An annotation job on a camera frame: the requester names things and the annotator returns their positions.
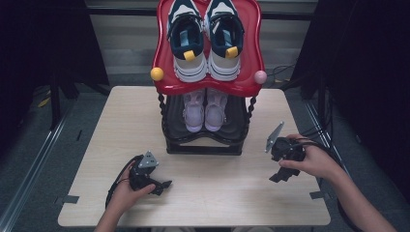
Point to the grey tape strip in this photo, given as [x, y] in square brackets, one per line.
[318, 195]
[71, 199]

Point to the yellow floor tape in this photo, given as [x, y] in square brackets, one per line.
[43, 101]

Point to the red and black shoe rack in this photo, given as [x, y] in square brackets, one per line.
[251, 64]

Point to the person's left hand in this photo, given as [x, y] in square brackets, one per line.
[124, 196]

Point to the navy and white sneaker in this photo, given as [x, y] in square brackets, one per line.
[225, 35]
[188, 35]

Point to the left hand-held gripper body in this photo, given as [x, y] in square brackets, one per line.
[141, 175]

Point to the black curtain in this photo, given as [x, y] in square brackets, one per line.
[370, 64]
[38, 38]

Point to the purple sandal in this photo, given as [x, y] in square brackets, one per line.
[215, 112]
[194, 112]

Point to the person's right hand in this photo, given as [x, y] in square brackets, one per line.
[317, 161]

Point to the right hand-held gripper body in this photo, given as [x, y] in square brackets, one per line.
[288, 150]

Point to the black floor tape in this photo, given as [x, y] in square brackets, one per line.
[79, 135]

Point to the dark metal stand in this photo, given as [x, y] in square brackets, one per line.
[55, 103]

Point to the black horizontal bar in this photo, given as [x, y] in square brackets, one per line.
[122, 12]

